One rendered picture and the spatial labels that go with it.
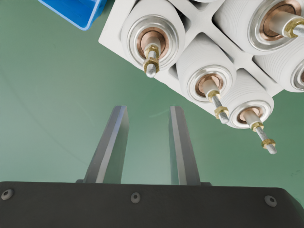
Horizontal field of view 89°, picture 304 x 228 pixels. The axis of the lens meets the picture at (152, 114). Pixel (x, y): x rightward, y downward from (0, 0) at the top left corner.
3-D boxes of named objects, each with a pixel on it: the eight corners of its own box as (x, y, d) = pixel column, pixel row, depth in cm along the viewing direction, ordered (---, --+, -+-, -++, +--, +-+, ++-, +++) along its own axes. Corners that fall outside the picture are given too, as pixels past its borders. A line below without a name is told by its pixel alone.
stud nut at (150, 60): (153, 53, 17) (153, 56, 16) (163, 65, 18) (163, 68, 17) (140, 64, 18) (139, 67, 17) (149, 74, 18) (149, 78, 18)
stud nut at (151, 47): (154, 41, 20) (154, 44, 19) (162, 52, 20) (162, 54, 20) (142, 51, 20) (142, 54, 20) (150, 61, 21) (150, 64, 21)
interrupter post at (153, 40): (151, 31, 22) (150, 38, 19) (164, 42, 23) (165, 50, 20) (141, 45, 23) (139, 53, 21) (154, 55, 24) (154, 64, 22)
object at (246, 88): (220, 91, 49) (243, 135, 36) (197, 76, 46) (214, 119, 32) (247, 67, 44) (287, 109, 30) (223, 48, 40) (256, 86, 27)
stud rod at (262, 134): (250, 121, 31) (271, 155, 25) (248, 119, 30) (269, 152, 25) (255, 119, 30) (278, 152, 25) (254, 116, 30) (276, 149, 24)
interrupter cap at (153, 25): (147, -1, 19) (147, -1, 19) (189, 39, 22) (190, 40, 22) (117, 48, 23) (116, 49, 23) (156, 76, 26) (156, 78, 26)
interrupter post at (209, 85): (200, 80, 27) (204, 91, 24) (214, 76, 26) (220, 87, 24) (202, 91, 28) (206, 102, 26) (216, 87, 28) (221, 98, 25)
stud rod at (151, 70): (153, 42, 21) (151, 67, 16) (157, 48, 22) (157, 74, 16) (147, 47, 22) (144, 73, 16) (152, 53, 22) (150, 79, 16)
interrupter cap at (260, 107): (244, 130, 35) (245, 133, 34) (220, 117, 32) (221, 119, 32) (277, 109, 31) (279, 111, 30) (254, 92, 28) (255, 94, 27)
